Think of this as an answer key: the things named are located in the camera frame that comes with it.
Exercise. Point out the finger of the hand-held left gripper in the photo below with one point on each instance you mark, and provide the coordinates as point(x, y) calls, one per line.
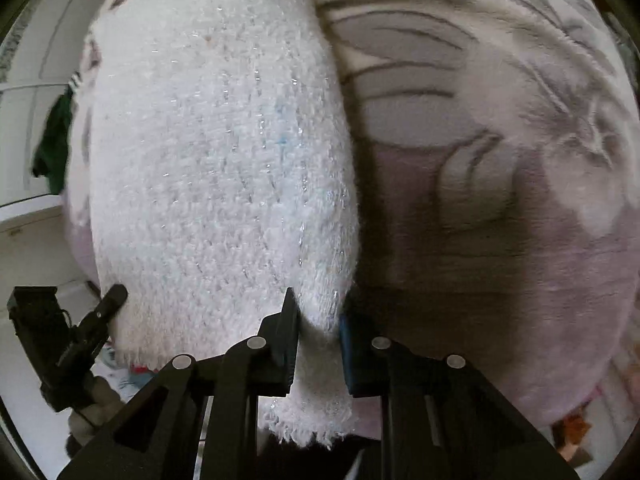
point(102, 310)

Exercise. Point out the white fluffy knit garment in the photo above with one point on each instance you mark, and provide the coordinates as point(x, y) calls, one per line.
point(215, 160)

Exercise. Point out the white orange print cloth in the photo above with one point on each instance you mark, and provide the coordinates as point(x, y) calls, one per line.
point(575, 427)

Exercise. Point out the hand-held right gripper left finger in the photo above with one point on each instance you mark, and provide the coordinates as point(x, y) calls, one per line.
point(289, 345)

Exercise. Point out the dark cloth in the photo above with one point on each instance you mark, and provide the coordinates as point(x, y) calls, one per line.
point(310, 462)

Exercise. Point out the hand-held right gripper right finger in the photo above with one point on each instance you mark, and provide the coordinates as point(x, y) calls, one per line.
point(350, 355)

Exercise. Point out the colourful cloth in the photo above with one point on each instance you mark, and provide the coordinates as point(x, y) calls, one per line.
point(125, 382)

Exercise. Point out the green cloth with white stripes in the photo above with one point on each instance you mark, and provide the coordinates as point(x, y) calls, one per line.
point(52, 145)

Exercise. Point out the floral plush blanket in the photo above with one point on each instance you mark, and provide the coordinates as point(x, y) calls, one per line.
point(475, 260)

